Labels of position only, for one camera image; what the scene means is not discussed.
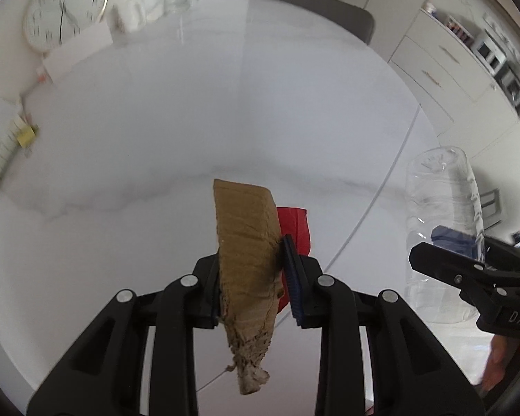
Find person's right hand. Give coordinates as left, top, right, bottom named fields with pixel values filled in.
left=481, top=333, right=520, bottom=393

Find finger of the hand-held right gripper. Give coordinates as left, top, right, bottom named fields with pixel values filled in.
left=408, top=243, right=520, bottom=339
left=431, top=224, right=520, bottom=270

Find grey dining chair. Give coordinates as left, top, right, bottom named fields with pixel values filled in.
left=253, top=0, right=376, bottom=46

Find white card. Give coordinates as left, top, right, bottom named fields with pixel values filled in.
left=42, top=23, right=114, bottom=83

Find white wall clock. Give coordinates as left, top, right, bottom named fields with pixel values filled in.
left=23, top=0, right=110, bottom=52

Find yellow sticky notes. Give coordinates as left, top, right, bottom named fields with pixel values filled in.
left=16, top=123, right=40, bottom=148

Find wall outlet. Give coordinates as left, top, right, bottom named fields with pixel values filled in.
left=480, top=188, right=502, bottom=228

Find brown and red cardboard piece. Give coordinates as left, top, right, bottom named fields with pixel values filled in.
left=212, top=179, right=311, bottom=396

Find open wall shelf niche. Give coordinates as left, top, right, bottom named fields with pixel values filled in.
left=420, top=0, right=520, bottom=110

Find white low drawer cabinet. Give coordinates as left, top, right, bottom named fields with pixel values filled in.
left=388, top=9, right=520, bottom=157

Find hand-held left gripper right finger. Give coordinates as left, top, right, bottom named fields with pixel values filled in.
left=281, top=234, right=488, bottom=416

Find clear glass cup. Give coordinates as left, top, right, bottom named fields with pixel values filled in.
left=112, top=0, right=149, bottom=34

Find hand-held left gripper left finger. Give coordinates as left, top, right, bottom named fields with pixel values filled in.
left=26, top=255, right=222, bottom=416

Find clear plastic bottle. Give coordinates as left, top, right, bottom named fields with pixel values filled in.
left=404, top=147, right=487, bottom=324

